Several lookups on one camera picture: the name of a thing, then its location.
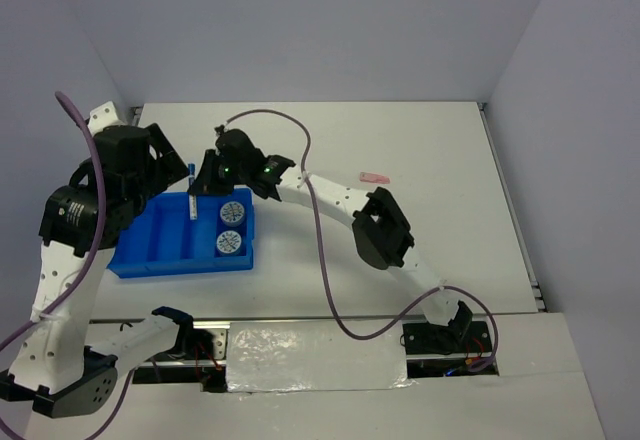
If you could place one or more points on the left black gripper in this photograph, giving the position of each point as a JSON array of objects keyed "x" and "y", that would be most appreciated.
[{"x": 168, "y": 168}]

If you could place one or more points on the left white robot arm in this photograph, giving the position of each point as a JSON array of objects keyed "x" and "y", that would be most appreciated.
[{"x": 56, "y": 369}]

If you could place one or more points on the blue white marker pen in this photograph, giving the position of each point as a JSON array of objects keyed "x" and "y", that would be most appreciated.
[{"x": 193, "y": 213}]

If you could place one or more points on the pink stapler refill case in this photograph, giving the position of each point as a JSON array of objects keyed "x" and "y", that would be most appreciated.
[{"x": 373, "y": 178}]

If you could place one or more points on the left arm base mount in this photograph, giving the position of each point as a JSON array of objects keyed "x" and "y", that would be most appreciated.
[{"x": 204, "y": 366}]

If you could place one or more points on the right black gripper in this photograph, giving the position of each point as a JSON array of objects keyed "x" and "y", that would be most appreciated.
[{"x": 205, "y": 179}]

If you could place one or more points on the silver foil sheet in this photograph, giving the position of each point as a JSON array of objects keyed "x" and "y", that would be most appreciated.
[{"x": 300, "y": 356}]

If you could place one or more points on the blue plastic divided tray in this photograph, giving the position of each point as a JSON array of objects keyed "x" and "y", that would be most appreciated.
[{"x": 164, "y": 241}]

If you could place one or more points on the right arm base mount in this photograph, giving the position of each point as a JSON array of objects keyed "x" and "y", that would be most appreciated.
[{"x": 430, "y": 353}]

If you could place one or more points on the blue round tape tin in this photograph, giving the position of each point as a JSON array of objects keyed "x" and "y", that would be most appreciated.
[{"x": 232, "y": 213}]

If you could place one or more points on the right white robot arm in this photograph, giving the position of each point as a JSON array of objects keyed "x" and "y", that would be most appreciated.
[{"x": 381, "y": 231}]

